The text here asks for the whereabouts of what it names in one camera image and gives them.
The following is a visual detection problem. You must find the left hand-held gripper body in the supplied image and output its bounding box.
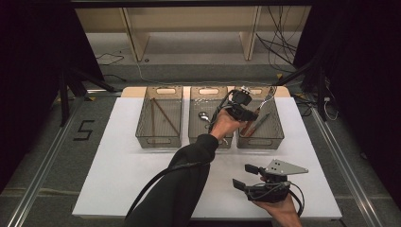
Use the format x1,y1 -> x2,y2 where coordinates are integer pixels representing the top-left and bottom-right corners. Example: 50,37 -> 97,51
226,87 -> 253,121

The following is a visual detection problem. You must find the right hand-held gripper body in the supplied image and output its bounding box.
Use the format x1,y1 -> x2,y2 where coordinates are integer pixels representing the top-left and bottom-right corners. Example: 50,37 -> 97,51
246,159 -> 309,204

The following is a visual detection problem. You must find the wooden handled knife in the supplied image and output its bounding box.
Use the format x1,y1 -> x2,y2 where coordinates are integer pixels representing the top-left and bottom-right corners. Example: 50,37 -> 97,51
243,113 -> 271,138

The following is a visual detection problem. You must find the wooden handled fork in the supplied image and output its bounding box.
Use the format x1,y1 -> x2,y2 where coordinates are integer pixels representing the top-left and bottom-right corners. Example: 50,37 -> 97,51
240,85 -> 278,136

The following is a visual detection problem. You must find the transparent grey plastic bin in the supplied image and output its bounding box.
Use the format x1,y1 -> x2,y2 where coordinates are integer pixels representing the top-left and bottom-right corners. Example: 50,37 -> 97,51
234,85 -> 286,150
187,85 -> 235,150
135,85 -> 184,149

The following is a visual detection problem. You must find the silver metal spoon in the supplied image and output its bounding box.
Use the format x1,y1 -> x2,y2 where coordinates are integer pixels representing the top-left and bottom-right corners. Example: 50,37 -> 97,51
198,111 -> 230,146

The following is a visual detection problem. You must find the person's right hand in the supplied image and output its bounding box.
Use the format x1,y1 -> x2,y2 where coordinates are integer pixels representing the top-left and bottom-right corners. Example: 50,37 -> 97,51
251,194 -> 304,227

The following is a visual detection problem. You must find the person's left hand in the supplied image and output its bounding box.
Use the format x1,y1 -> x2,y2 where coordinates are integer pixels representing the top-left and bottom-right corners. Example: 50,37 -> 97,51
208,109 -> 249,142

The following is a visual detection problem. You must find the black metal stand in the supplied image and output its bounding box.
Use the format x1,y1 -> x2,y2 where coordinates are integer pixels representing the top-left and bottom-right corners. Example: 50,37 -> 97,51
273,60 -> 329,122

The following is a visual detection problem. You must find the black curtain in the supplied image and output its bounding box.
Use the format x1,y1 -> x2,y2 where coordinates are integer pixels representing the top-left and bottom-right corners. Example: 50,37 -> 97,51
292,0 -> 401,209
0,0 -> 105,193

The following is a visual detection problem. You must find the beige wooden desk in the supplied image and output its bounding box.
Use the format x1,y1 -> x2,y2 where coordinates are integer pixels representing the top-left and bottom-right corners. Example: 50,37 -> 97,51
75,6 -> 311,62

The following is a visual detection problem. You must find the white table cover sheet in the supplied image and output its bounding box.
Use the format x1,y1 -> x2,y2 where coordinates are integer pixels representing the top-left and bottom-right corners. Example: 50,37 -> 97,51
71,96 -> 343,220

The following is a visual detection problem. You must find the black tripod stand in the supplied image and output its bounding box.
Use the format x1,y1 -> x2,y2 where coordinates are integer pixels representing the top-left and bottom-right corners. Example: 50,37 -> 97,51
58,65 -> 117,127

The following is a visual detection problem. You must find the bundle of black cables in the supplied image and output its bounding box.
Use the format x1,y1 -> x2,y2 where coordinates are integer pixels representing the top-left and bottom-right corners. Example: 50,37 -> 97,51
255,6 -> 304,74

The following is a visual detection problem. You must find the left hand-held gripper cable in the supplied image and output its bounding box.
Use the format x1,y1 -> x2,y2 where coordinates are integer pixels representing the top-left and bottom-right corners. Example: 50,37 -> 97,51
124,89 -> 237,221

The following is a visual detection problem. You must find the aluminium floor rail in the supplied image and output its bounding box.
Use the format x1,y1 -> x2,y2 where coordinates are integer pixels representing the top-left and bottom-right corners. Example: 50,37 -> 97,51
310,105 -> 384,227
6,89 -> 122,227

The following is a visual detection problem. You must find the black floor cable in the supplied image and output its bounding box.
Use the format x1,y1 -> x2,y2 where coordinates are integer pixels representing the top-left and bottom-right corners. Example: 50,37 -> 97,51
96,51 -> 126,67

